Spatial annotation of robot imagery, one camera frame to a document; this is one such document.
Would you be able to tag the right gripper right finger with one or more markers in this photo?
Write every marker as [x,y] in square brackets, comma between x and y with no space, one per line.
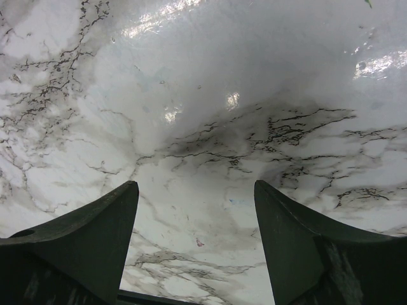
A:
[313,259]

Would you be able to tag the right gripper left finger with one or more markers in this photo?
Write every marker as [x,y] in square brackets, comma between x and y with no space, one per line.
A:
[77,258]

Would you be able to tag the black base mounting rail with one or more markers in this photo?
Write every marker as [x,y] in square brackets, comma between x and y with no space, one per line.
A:
[128,298]

